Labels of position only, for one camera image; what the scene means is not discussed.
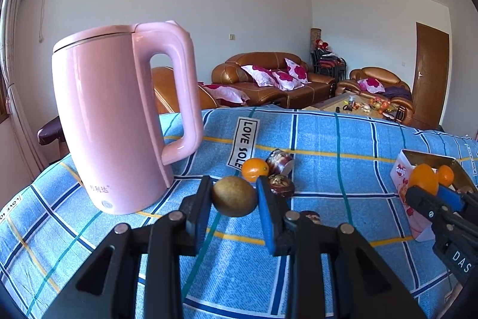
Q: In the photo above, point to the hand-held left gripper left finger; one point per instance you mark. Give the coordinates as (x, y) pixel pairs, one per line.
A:
(198, 225)

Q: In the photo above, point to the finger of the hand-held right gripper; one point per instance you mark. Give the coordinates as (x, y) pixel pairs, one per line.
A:
(425, 205)
(450, 196)

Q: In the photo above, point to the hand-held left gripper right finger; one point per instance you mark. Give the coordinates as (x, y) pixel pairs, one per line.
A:
(269, 218)

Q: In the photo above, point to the medium orange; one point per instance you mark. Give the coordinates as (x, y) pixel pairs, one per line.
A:
(446, 175)

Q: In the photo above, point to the large orange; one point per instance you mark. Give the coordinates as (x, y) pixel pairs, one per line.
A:
(424, 179)

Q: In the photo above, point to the pink tin box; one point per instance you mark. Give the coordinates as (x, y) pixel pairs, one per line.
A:
(401, 184)

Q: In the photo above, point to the brown kiwi fruit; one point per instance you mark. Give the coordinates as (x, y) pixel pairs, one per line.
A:
(234, 196)

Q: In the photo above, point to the small orange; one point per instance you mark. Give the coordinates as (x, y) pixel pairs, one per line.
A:
(254, 169)

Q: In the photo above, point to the blue plaid tablecloth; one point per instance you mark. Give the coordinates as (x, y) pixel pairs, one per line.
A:
(354, 184)

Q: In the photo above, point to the pile of assorted small items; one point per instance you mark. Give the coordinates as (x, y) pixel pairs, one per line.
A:
(373, 105)

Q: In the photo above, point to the purple blanket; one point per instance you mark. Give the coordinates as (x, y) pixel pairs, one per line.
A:
(396, 92)

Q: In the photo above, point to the brown wooden door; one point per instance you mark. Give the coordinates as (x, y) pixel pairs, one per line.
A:
(431, 76)

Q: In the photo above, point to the wooden coffee table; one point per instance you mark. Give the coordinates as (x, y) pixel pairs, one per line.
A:
(328, 105)

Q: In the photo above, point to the brown leather armchair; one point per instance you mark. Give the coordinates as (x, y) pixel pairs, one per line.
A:
(396, 80)

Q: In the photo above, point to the floral pillow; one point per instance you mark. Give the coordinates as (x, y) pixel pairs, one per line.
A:
(371, 84)
(287, 80)
(297, 69)
(224, 93)
(259, 75)

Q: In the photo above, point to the brown leather three-seat sofa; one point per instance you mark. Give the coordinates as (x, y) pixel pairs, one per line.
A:
(317, 89)

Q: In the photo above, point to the pink electric kettle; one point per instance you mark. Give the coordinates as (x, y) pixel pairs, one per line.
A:
(112, 117)

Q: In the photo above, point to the brown leather single sofa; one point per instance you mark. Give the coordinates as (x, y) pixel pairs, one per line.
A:
(164, 91)

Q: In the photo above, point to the stacked dark chairs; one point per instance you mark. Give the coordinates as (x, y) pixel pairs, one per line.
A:
(328, 63)

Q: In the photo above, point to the dark padded stool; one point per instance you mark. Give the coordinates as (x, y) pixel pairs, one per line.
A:
(48, 132)

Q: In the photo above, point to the red plush toy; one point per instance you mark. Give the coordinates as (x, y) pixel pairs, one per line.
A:
(323, 43)

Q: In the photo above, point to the tall patterned vase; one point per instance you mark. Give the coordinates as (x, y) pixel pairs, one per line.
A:
(315, 37)

